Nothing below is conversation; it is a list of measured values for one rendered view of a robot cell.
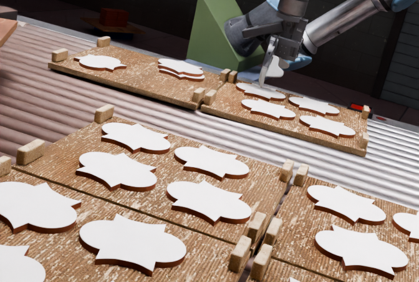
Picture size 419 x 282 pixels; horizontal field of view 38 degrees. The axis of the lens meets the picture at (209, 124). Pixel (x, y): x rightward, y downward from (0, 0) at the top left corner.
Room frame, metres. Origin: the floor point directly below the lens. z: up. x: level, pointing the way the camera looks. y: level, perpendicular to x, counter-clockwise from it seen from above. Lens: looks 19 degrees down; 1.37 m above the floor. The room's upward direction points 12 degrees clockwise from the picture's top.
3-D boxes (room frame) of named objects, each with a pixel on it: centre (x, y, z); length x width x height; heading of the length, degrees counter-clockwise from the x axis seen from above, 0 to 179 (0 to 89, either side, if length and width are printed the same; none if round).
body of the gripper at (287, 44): (1.65, -0.15, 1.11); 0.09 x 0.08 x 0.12; 79
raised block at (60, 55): (1.54, 0.42, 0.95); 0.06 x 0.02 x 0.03; 168
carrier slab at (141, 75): (1.63, 0.21, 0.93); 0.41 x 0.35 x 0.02; 78
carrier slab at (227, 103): (1.56, -0.20, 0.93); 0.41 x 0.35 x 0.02; 79
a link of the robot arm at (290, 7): (1.65, -0.15, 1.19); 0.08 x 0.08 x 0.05
